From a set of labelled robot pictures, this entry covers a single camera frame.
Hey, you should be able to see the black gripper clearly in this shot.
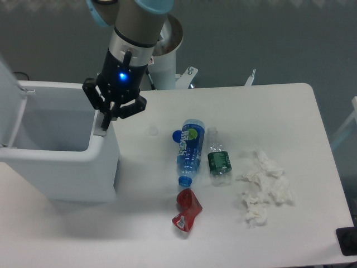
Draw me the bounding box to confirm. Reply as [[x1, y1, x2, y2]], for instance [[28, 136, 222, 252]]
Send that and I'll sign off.
[[82, 50, 148, 131]]

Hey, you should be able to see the white trash can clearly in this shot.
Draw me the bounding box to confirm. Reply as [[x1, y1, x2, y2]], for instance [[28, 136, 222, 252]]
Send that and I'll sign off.
[[1, 61, 120, 203]]

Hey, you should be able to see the blue plastic bottle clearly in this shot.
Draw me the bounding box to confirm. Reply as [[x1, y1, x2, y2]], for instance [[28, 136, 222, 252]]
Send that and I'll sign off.
[[176, 119, 205, 188]]

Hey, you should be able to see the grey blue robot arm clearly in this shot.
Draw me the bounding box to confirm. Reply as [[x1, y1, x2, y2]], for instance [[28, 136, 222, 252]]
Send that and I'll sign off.
[[82, 1, 173, 130]]

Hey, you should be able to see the crushed red can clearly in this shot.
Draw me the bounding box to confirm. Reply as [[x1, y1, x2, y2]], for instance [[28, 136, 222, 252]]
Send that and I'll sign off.
[[172, 188, 202, 233]]

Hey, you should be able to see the white bottle cap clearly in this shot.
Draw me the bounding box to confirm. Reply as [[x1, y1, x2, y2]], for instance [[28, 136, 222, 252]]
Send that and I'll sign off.
[[147, 126, 158, 136]]

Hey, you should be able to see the blue bottle cap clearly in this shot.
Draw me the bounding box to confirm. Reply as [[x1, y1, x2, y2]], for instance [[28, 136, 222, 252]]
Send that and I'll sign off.
[[172, 130, 182, 143]]

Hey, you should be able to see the clear bottle green label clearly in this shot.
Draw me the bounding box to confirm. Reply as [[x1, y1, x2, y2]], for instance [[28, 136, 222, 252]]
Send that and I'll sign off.
[[207, 127, 232, 186]]

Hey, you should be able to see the crumpled white tissue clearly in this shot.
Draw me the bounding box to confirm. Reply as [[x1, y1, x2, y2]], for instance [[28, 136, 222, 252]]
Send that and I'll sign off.
[[235, 146, 295, 228]]

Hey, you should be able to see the black device at edge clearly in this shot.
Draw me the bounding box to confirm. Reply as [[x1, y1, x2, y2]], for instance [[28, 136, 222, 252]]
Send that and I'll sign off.
[[336, 227, 356, 256]]

